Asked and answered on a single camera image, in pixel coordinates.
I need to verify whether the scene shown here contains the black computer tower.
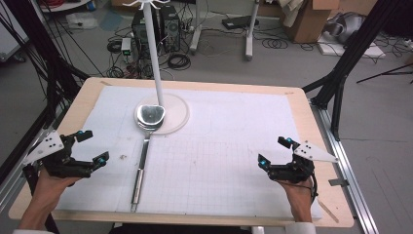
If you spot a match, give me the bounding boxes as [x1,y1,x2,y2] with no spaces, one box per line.
[131,9,154,56]
[160,4,181,54]

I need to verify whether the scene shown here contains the person's dark clothing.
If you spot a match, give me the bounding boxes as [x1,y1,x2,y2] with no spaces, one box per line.
[108,221,253,234]

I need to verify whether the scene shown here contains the person's right hand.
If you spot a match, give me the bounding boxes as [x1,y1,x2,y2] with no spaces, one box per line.
[280,179,315,214]

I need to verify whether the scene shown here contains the black metal frame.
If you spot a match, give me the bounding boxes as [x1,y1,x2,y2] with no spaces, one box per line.
[0,0,91,184]
[301,0,413,142]

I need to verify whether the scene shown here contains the white round table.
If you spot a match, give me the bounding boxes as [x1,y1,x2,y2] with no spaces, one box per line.
[38,0,93,14]

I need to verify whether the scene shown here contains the small grey device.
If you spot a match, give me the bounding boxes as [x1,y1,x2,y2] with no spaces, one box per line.
[120,37,132,57]

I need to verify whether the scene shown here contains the metal spatula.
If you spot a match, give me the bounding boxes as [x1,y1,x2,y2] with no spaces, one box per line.
[130,103,167,214]

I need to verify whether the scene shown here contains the white desk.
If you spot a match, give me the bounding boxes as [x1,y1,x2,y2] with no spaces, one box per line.
[189,0,261,61]

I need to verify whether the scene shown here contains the coiled black cable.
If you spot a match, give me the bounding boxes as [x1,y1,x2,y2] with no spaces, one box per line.
[167,52,192,71]
[261,37,289,51]

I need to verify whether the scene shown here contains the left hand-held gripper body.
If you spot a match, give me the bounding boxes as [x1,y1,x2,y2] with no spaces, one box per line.
[21,130,95,196]

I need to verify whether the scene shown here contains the white hook stand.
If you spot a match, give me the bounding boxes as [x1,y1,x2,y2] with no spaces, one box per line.
[123,0,190,136]

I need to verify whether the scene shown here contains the grey bag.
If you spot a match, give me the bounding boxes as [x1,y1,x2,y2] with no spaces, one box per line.
[325,12,367,46]

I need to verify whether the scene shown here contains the white flat board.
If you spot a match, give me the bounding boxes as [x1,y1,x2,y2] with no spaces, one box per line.
[317,39,388,59]

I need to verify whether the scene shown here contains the small metal bracket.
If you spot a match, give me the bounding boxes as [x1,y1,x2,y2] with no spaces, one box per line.
[327,177,351,187]

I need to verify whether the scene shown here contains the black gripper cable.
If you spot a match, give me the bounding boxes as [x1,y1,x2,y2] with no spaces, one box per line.
[310,174,320,205]

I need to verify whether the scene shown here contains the person's left hand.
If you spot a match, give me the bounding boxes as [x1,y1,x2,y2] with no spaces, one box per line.
[32,169,82,209]

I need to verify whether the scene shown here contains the aluminium rail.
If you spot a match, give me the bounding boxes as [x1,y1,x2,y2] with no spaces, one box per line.
[0,126,56,214]
[311,102,380,234]

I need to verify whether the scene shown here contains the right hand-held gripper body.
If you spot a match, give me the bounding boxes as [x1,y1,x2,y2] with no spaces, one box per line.
[267,139,340,183]

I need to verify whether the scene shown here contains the flat black box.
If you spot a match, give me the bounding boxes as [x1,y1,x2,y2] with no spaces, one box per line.
[221,15,260,31]

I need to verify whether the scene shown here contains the black tripod leg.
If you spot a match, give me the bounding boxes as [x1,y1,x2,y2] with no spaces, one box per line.
[356,62,413,85]

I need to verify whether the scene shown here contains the thin wooden stick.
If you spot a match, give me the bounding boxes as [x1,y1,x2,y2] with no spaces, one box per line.
[317,198,340,224]

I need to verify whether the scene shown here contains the large cardboard box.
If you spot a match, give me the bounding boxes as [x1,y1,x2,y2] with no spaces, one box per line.
[282,0,341,44]

